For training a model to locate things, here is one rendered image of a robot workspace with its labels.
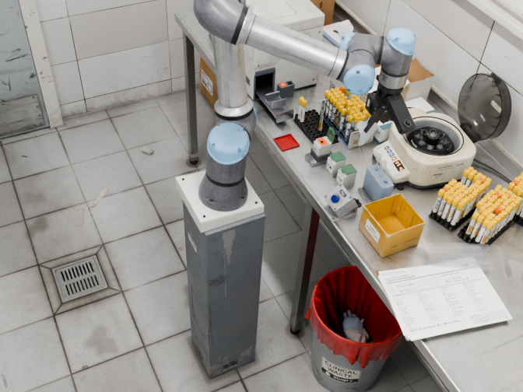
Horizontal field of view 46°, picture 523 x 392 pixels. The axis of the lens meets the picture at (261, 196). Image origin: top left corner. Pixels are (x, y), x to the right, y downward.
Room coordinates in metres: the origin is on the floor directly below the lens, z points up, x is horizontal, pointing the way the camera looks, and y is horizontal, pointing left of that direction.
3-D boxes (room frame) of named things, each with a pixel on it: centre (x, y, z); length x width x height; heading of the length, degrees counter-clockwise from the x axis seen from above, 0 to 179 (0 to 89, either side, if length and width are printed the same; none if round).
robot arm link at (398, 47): (1.45, -0.34, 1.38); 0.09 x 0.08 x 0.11; 84
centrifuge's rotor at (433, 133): (1.59, -0.54, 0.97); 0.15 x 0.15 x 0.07
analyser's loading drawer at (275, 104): (1.83, -0.02, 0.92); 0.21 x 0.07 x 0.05; 29
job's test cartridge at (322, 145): (1.57, -0.19, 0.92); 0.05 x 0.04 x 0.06; 116
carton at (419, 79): (1.93, -0.41, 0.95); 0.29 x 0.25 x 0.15; 119
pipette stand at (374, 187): (1.40, -0.36, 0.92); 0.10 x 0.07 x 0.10; 24
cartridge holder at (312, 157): (1.57, -0.19, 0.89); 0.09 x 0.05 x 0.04; 116
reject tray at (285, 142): (1.64, -0.07, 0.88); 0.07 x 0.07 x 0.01; 29
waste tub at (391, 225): (1.24, -0.39, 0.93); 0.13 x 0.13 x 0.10; 28
